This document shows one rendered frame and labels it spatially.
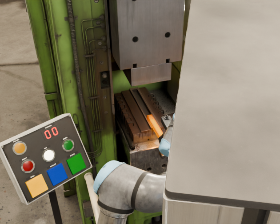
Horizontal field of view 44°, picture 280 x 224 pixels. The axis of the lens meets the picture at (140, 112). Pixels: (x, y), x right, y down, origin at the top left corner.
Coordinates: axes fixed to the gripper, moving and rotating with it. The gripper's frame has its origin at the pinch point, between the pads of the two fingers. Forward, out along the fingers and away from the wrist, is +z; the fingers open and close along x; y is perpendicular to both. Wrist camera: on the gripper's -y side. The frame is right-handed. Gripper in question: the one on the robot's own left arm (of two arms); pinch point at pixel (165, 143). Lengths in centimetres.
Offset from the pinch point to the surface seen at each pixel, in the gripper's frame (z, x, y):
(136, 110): 18.8, -4.7, -29.2
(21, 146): -14, -65, -7
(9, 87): 217, -97, -180
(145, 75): -19.4, -5.4, -28.1
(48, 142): -10, -54, -8
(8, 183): 138, -97, -40
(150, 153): 15.6, -4.5, -1.6
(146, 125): 11.1, -3.9, -15.7
